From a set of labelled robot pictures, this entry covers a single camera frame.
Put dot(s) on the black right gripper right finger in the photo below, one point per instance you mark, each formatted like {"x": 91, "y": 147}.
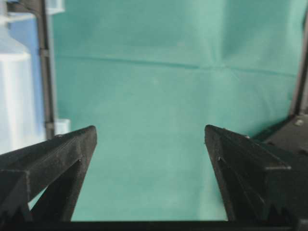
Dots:
{"x": 257, "y": 180}

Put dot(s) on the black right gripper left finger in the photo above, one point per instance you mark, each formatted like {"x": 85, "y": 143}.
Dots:
{"x": 42, "y": 182}

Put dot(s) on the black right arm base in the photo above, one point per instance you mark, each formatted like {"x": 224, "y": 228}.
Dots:
{"x": 291, "y": 134}

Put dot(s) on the clear plastic storage case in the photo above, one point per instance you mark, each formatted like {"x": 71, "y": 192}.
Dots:
{"x": 16, "y": 96}

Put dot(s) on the blue liner in case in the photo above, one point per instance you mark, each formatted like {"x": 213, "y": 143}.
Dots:
{"x": 25, "y": 31}

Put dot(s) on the green table cloth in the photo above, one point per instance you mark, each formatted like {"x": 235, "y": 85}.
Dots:
{"x": 150, "y": 75}

